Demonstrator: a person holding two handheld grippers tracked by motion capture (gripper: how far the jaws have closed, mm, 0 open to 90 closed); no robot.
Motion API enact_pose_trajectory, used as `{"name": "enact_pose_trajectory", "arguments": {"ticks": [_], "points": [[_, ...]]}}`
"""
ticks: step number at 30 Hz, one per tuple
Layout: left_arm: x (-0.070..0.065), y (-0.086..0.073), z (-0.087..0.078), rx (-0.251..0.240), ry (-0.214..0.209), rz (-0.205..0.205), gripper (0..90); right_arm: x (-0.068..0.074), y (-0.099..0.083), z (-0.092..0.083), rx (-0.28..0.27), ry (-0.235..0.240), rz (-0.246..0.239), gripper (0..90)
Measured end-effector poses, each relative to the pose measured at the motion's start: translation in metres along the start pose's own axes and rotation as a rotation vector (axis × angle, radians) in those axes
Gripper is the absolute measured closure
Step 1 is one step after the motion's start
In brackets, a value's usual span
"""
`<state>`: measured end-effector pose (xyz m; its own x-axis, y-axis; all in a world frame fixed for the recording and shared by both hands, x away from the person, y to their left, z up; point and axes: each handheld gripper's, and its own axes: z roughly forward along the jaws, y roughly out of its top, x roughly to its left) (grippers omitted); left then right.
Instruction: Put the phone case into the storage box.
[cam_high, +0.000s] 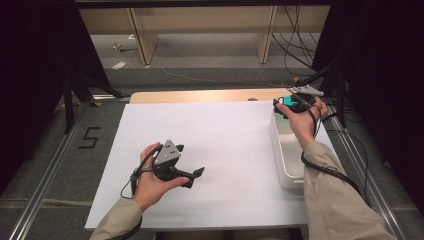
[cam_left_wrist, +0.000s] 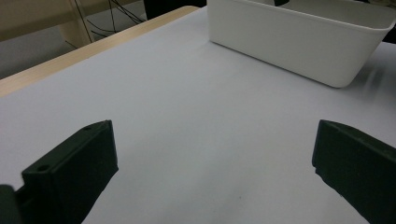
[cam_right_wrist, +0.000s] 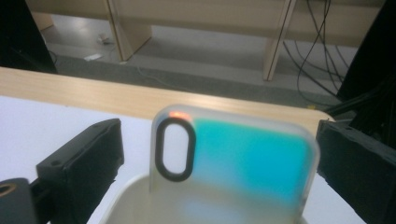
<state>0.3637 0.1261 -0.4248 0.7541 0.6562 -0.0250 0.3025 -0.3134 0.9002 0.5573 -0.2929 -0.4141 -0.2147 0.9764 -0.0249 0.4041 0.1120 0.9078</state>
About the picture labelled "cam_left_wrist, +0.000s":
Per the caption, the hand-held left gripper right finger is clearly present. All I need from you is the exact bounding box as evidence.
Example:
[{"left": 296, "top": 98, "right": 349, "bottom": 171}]
[{"left": 311, "top": 119, "right": 396, "bottom": 224}]

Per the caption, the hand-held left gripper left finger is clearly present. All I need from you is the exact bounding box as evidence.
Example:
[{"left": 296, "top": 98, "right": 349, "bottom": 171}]
[{"left": 13, "top": 119, "right": 120, "bottom": 224}]

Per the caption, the white plastic bin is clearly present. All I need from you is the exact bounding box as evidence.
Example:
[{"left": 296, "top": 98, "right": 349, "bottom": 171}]
[{"left": 206, "top": 0, "right": 396, "bottom": 89}]

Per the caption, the white board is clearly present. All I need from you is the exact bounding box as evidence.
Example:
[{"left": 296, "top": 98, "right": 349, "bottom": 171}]
[{"left": 0, "top": 6, "right": 396, "bottom": 224}]

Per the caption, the light wooden shelf unit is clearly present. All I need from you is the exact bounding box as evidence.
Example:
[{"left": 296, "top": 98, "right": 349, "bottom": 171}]
[{"left": 0, "top": 0, "right": 95, "bottom": 49}]

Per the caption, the black curtain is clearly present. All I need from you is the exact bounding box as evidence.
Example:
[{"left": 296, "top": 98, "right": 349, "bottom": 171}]
[{"left": 143, "top": 0, "right": 208, "bottom": 21}]

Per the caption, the bundle of black cables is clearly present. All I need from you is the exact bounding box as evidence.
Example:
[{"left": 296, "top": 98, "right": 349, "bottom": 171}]
[{"left": 74, "top": 0, "right": 148, "bottom": 42}]

